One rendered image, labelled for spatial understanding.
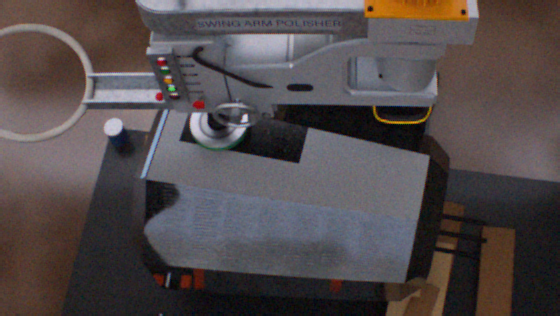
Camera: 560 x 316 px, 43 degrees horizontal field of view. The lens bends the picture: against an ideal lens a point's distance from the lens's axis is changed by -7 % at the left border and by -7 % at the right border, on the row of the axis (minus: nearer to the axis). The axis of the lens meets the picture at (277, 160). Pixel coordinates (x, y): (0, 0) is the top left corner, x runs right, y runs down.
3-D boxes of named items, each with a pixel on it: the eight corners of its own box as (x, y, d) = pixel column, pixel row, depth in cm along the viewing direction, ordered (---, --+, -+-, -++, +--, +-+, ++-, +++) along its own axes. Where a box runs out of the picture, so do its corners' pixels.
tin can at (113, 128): (125, 148, 381) (118, 136, 370) (108, 145, 383) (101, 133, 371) (131, 131, 385) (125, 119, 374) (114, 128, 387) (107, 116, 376)
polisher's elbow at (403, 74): (371, 47, 244) (372, 12, 226) (428, 41, 243) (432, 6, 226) (381, 97, 235) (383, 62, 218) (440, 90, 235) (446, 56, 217)
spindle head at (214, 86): (286, 63, 261) (275, -18, 221) (283, 118, 252) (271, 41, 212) (184, 64, 265) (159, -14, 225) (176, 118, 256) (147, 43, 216)
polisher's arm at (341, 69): (430, 74, 259) (442, -14, 216) (433, 132, 249) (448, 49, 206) (220, 71, 267) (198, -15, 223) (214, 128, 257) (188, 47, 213)
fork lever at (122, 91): (280, 72, 265) (279, 64, 260) (276, 120, 256) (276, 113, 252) (92, 72, 270) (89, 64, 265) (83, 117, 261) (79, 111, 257)
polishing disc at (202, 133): (256, 135, 276) (255, 133, 275) (201, 156, 274) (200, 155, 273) (236, 89, 285) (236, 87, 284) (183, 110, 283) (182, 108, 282)
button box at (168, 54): (190, 95, 243) (173, 46, 218) (189, 102, 242) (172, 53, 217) (166, 95, 244) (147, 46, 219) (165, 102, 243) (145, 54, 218)
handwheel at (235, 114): (263, 104, 252) (259, 80, 238) (261, 130, 247) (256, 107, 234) (218, 103, 253) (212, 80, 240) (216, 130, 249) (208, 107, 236)
